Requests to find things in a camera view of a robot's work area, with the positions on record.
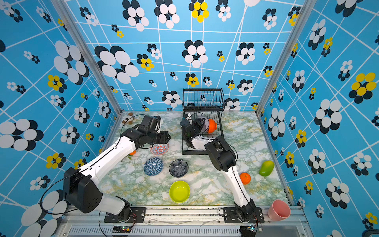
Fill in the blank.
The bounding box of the lilac plastic bowl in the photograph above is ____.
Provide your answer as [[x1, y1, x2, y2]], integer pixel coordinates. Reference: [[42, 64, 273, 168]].
[[194, 117, 210, 134]]

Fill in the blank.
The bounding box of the orange plastic bowl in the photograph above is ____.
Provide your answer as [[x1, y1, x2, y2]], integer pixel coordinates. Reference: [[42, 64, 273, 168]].
[[207, 118, 217, 134]]

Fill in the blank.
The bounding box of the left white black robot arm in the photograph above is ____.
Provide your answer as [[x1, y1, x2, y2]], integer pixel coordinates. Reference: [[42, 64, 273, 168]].
[[63, 115, 170, 221]]

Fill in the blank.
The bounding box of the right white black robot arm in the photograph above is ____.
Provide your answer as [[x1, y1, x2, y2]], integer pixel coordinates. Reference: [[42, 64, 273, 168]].
[[180, 118, 258, 222]]

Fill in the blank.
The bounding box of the red white patterned bowl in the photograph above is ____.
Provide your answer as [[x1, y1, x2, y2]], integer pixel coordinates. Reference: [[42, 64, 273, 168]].
[[150, 144, 169, 156]]

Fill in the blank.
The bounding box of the small plush toy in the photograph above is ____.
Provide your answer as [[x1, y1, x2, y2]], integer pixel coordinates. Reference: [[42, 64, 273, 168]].
[[122, 112, 135, 124]]

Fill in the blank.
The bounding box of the blue patterned bowl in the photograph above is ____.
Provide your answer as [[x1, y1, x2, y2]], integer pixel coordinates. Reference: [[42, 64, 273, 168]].
[[144, 157, 163, 176]]

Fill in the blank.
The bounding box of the black patterned bowl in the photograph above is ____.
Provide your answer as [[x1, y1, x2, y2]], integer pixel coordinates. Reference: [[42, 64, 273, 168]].
[[169, 159, 189, 178]]

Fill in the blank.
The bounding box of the lime green bowl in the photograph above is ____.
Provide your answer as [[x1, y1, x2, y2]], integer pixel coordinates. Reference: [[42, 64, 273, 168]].
[[169, 180, 190, 203]]

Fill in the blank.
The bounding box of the orange fruit right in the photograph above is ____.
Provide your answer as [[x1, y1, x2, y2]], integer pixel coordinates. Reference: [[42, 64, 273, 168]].
[[239, 172, 252, 185]]

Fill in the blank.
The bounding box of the green mango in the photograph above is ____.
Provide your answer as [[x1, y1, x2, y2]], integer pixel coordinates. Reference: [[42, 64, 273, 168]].
[[259, 161, 275, 177]]

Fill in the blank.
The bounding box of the left circuit board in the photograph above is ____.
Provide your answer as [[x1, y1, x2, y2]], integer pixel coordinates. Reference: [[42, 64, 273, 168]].
[[112, 226, 133, 234]]

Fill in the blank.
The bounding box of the circuit board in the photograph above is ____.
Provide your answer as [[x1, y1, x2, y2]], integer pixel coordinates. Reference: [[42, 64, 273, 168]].
[[240, 226, 257, 237], [112, 226, 133, 234]]

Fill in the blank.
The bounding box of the right circuit board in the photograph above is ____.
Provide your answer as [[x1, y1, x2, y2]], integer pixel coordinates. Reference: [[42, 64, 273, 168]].
[[240, 226, 257, 237]]

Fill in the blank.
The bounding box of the pink plastic cup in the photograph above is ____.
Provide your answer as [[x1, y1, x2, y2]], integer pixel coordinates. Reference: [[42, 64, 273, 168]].
[[267, 199, 291, 221]]

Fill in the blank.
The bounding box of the black wire dish rack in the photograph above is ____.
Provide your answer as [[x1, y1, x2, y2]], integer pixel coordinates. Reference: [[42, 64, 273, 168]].
[[182, 88, 225, 155]]

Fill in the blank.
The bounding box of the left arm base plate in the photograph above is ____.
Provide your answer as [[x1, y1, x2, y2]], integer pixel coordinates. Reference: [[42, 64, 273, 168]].
[[104, 207, 147, 224]]

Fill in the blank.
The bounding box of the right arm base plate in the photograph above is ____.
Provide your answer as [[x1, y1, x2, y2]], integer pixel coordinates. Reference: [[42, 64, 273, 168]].
[[221, 207, 265, 224]]

